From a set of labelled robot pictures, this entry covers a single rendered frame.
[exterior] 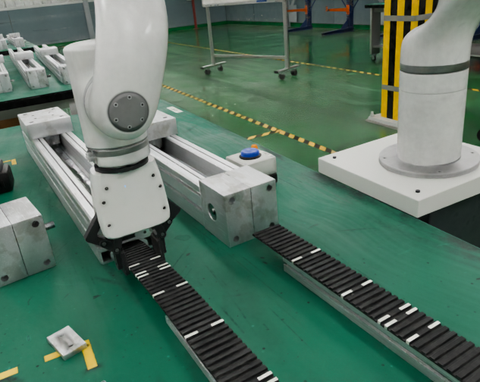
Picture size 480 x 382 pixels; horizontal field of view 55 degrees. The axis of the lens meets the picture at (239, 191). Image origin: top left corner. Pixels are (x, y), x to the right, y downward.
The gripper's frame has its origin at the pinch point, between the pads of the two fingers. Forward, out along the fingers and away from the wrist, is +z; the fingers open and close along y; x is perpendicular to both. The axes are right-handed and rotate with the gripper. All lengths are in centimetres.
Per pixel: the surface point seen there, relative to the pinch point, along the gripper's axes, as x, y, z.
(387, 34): 209, 282, 9
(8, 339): -3.6, -20.2, 3.1
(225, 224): -2.1, 14.0, -1.1
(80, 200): 14.8, -4.4, -5.4
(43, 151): 51, -4, -5
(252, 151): 17.1, 31.8, -4.2
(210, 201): 2.6, 14.0, -3.5
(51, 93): 184, 20, 3
